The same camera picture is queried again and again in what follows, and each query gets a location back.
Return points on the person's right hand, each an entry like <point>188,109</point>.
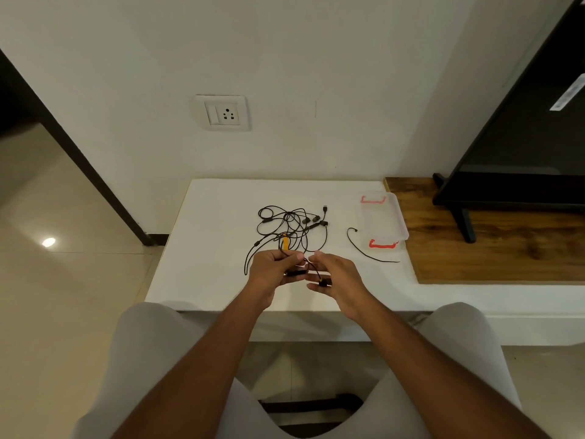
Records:
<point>343,283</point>

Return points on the black television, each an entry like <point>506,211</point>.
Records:
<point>525,155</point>

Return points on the clear box with red clips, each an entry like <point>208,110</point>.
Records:
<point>384,219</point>

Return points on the wooden cabinet top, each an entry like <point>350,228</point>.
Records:
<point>493,256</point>

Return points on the white wall socket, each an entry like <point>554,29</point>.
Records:
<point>222,114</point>

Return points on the person's left hand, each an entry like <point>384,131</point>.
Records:
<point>269,274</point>

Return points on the black stool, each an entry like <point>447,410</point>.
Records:
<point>311,404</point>

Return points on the dark blue sofa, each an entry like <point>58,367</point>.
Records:
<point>13,109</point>

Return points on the person's right forearm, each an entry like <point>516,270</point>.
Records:
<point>438,379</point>

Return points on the person's left forearm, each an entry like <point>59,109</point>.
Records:
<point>192,374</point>

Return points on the black door frame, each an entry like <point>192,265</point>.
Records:
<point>82,164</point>

